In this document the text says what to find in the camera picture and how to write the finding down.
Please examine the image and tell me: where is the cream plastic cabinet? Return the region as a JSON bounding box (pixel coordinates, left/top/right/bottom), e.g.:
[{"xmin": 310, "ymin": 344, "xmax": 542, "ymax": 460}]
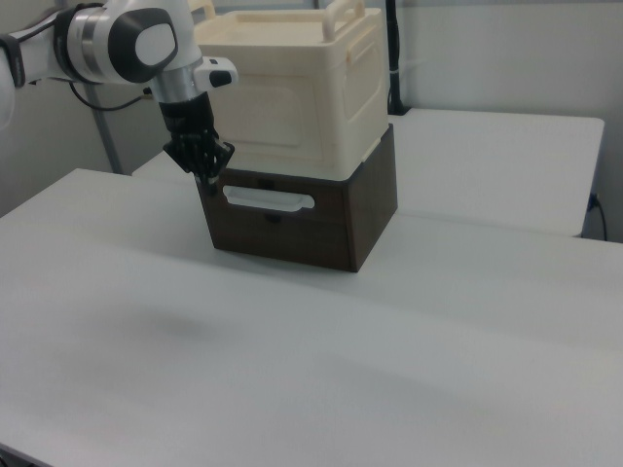
[{"xmin": 187, "ymin": 0, "xmax": 390, "ymax": 179}]

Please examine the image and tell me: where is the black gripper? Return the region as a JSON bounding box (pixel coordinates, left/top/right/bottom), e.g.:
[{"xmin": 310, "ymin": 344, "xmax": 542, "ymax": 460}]
[{"xmin": 159, "ymin": 93, "xmax": 237, "ymax": 197}]

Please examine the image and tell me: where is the white box handle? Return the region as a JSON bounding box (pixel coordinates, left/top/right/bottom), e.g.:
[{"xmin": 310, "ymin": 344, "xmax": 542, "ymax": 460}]
[{"xmin": 220, "ymin": 184, "xmax": 317, "ymax": 215}]

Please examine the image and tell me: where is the grey metal post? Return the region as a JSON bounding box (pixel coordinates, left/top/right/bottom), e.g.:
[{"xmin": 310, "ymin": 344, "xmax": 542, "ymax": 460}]
[{"xmin": 91, "ymin": 83, "xmax": 123, "ymax": 175}]

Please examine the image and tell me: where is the dark brown wooden box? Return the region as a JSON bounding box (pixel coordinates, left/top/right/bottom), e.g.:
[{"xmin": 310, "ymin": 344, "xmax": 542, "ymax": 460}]
[{"xmin": 194, "ymin": 123, "xmax": 400, "ymax": 274}]

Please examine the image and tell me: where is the black pole with cables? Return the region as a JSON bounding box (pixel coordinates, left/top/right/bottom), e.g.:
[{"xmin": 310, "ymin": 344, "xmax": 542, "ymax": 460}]
[{"xmin": 384, "ymin": 0, "xmax": 409, "ymax": 117}]

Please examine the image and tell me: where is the cream cabinet door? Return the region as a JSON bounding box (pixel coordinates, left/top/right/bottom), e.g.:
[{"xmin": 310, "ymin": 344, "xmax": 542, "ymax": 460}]
[{"xmin": 212, "ymin": 72, "xmax": 318, "ymax": 162}]

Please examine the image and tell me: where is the black power cable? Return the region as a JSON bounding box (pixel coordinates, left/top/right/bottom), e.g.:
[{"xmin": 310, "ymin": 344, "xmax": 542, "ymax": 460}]
[{"xmin": 587, "ymin": 192, "xmax": 610, "ymax": 240}]

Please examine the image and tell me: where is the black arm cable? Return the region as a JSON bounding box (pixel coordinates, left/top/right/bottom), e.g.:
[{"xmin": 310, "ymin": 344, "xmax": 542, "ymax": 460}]
[{"xmin": 66, "ymin": 80, "xmax": 160, "ymax": 112}]

